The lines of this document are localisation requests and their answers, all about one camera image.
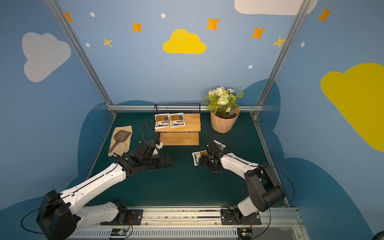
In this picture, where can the left controller board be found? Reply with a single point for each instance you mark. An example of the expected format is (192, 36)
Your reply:
(119, 233)

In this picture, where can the brown slotted scoop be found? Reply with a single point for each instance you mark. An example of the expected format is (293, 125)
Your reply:
(119, 137)

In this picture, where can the right controller board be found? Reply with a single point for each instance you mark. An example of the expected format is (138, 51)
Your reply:
(244, 233)

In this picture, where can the controller board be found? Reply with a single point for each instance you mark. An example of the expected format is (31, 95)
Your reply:
(119, 233)
(244, 233)

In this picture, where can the potted white flower plant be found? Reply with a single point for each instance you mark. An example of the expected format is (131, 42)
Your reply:
(223, 105)

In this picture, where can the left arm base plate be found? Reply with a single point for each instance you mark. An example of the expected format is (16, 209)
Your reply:
(131, 216)

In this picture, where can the grey coffee bag right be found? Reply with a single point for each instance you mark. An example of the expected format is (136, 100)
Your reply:
(220, 145)

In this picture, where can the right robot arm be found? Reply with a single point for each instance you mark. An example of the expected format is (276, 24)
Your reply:
(263, 184)

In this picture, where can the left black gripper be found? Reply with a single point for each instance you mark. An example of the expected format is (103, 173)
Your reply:
(157, 161)

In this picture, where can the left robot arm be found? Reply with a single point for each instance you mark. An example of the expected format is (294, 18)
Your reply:
(60, 214)

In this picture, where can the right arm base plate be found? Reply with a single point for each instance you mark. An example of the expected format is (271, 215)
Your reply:
(235, 217)

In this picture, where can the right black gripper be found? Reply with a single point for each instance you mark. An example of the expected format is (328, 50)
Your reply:
(208, 160)

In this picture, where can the wooden two-tier shelf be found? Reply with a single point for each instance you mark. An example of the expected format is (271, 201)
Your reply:
(188, 135)

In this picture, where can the yellow coffee bag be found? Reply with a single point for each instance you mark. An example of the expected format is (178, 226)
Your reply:
(162, 121)
(177, 120)
(200, 158)

